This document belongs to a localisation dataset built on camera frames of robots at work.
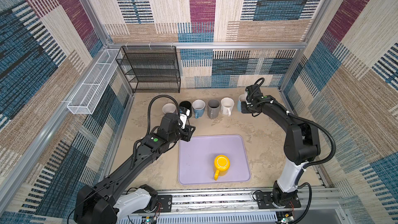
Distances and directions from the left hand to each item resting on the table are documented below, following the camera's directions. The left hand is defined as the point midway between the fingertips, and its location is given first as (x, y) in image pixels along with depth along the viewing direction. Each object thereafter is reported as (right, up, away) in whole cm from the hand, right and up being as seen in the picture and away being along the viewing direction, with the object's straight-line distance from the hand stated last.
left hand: (193, 125), depth 77 cm
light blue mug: (+25, +11, +12) cm, 30 cm away
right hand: (+31, +7, +18) cm, 36 cm away
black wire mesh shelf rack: (-32, +35, +34) cm, 58 cm away
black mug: (-5, +10, +23) cm, 25 cm away
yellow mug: (+14, -19, -1) cm, 23 cm away
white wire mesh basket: (-47, +13, -7) cm, 50 cm away
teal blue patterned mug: (+2, +9, +25) cm, 27 cm away
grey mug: (+11, +8, +19) cm, 24 cm away
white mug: (+21, +10, +25) cm, 34 cm away
